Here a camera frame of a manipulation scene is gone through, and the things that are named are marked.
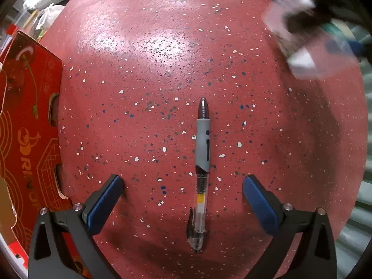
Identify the grey grip clear pen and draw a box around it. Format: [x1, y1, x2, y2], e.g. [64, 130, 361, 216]
[186, 97, 212, 253]

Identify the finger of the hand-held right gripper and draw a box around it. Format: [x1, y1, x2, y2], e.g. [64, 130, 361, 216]
[325, 38, 365, 57]
[283, 8, 329, 35]

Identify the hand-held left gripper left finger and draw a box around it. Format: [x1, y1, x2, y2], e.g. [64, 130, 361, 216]
[28, 174, 125, 279]

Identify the red cardboard box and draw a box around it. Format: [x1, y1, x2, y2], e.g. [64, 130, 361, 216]
[0, 30, 88, 279]

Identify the white plastic bag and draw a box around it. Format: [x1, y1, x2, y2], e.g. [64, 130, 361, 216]
[36, 3, 64, 31]

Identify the clear plastic container green label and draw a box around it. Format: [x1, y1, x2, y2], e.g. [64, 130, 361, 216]
[263, 0, 361, 80]

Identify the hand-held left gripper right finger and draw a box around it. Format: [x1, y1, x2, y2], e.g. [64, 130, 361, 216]
[242, 175, 338, 279]

